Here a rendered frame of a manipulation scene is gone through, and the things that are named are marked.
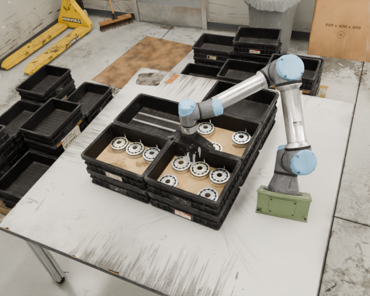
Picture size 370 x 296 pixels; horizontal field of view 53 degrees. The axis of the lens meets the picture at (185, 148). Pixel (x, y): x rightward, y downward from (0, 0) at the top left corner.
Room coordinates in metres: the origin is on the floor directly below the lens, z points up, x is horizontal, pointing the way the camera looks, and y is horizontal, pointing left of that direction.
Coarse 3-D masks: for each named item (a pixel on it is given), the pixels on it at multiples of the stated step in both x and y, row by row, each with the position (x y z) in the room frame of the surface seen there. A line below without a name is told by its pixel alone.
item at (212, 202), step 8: (168, 144) 1.43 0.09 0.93; (208, 152) 1.34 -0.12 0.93; (216, 152) 1.33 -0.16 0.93; (240, 160) 1.25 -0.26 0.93; (152, 168) 1.27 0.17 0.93; (144, 176) 1.22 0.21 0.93; (232, 176) 1.15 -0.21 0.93; (160, 184) 1.16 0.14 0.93; (168, 184) 1.15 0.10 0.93; (176, 192) 1.12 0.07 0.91; (184, 192) 1.10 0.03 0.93; (224, 192) 1.07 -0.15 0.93; (200, 200) 1.05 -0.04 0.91; (208, 200) 1.03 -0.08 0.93; (216, 200) 1.02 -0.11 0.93
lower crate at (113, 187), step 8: (96, 176) 1.39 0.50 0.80; (104, 176) 1.36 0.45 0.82; (104, 184) 1.39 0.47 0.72; (112, 184) 1.35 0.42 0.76; (120, 184) 1.30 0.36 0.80; (120, 192) 1.32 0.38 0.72; (128, 192) 1.30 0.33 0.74; (136, 192) 1.26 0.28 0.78; (144, 192) 1.22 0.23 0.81; (144, 200) 1.24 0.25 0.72
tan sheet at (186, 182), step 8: (168, 168) 1.35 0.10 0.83; (160, 176) 1.30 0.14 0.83; (176, 176) 1.29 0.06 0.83; (184, 176) 1.28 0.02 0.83; (208, 176) 1.26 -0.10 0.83; (184, 184) 1.23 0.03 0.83; (192, 184) 1.22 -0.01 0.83; (200, 184) 1.21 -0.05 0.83; (208, 184) 1.21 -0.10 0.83; (192, 192) 1.17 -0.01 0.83
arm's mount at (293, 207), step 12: (264, 192) 1.08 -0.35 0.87; (276, 192) 1.09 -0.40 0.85; (300, 192) 1.17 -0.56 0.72; (264, 204) 1.08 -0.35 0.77; (276, 204) 1.06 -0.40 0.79; (288, 204) 1.04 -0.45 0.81; (300, 204) 1.02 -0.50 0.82; (276, 216) 1.05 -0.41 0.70; (288, 216) 1.04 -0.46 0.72; (300, 216) 1.02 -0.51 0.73
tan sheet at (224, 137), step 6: (216, 132) 1.59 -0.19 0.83; (222, 132) 1.58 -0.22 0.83; (228, 132) 1.57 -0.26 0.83; (234, 132) 1.57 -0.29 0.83; (210, 138) 1.54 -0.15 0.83; (216, 138) 1.54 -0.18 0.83; (222, 138) 1.53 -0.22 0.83; (228, 138) 1.52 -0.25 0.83; (222, 144) 1.48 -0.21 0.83; (228, 144) 1.47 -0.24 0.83; (228, 150) 1.43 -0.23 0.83; (234, 150) 1.42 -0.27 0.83; (240, 150) 1.42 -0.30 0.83; (240, 156) 1.37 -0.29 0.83
